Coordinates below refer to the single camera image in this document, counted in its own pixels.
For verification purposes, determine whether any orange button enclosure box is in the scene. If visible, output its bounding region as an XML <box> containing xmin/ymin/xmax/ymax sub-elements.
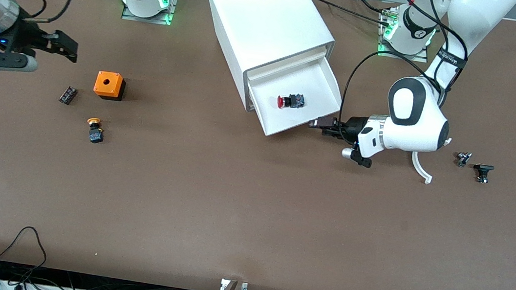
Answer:
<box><xmin>92</xmin><ymin>70</ymin><xmax>127</xmax><ymax>102</ymax></box>

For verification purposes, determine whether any thin black looped cable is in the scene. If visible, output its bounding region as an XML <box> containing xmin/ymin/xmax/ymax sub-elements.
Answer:
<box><xmin>0</xmin><ymin>223</ymin><xmax>51</xmax><ymax>282</ymax></box>

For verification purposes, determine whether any red push button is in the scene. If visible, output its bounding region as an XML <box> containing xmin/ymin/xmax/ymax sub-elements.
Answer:
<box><xmin>276</xmin><ymin>91</ymin><xmax>306</xmax><ymax>112</ymax></box>

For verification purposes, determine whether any small black plastic part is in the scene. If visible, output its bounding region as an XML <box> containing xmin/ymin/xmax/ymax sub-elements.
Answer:
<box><xmin>472</xmin><ymin>163</ymin><xmax>495</xmax><ymax>185</ymax></box>

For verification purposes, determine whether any white curved plastic arc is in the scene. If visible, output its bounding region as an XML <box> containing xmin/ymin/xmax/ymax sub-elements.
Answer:
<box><xmin>408</xmin><ymin>133</ymin><xmax>452</xmax><ymax>187</ymax></box>

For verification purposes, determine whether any long black power cable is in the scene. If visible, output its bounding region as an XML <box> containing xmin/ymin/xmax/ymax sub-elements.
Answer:
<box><xmin>306</xmin><ymin>0</ymin><xmax>395</xmax><ymax>29</ymax></box>

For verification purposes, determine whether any small grey metal part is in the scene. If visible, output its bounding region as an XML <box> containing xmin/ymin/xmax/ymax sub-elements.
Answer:
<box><xmin>455</xmin><ymin>150</ymin><xmax>473</xmax><ymax>169</ymax></box>

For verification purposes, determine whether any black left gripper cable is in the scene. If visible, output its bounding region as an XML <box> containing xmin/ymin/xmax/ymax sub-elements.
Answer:
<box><xmin>338</xmin><ymin>0</ymin><xmax>476</xmax><ymax>137</ymax></box>

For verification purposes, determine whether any yellow push button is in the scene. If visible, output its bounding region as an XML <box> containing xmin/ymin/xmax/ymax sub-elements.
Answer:
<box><xmin>84</xmin><ymin>117</ymin><xmax>107</xmax><ymax>145</ymax></box>

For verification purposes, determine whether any small black terminal block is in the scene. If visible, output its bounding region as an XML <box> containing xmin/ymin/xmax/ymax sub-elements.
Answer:
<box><xmin>58</xmin><ymin>86</ymin><xmax>78</xmax><ymax>106</ymax></box>

